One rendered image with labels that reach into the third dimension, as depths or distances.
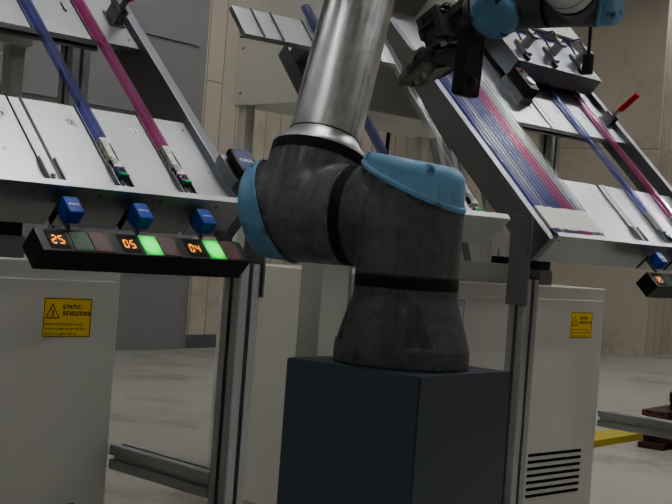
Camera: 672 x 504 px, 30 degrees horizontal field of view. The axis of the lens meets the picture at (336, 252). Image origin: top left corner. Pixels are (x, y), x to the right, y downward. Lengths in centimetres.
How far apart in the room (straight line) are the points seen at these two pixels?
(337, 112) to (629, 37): 896
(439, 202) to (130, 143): 64
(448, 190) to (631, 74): 897
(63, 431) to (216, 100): 577
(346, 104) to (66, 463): 88
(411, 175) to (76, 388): 91
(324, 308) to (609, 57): 841
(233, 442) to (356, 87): 65
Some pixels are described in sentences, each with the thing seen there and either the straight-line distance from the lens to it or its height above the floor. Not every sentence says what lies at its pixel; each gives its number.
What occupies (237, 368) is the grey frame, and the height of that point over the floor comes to 48.
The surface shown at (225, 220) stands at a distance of 185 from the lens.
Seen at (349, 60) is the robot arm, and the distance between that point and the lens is 149.
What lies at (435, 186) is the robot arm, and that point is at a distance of 135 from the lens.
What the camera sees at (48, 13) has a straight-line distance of 205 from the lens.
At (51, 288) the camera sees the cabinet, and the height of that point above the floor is 58.
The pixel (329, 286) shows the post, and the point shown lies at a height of 61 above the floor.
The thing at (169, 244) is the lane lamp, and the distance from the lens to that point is 172.
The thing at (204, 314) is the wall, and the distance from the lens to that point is 773.
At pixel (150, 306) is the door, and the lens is 735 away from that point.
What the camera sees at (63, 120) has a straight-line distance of 182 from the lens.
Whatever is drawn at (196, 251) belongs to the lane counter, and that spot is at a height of 65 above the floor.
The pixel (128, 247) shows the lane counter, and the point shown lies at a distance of 167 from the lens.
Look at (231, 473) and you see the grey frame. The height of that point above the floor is 33.
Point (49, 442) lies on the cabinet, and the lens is 207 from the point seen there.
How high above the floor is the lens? 67
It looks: level
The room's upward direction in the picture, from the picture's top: 4 degrees clockwise
